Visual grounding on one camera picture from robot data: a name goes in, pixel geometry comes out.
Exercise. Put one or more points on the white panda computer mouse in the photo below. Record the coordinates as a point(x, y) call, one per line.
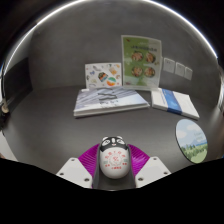
point(114, 161)

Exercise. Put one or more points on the green menu sign stand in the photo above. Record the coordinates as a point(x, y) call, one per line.
point(141, 63)

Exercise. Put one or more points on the white wall sockets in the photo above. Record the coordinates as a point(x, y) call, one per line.
point(169, 65)

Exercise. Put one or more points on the grey striped book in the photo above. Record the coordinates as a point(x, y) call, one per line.
point(110, 101)

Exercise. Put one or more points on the round landscape print mouse pad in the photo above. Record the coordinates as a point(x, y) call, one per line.
point(191, 141)

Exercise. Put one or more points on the white book with blue band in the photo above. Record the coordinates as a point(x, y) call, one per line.
point(175, 102)

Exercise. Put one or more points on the white sticker card stand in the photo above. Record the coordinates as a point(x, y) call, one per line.
point(103, 76)

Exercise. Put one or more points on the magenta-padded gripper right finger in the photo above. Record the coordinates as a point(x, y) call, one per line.
point(152, 170)

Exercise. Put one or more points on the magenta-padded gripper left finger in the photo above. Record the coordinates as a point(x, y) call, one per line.
point(74, 170)

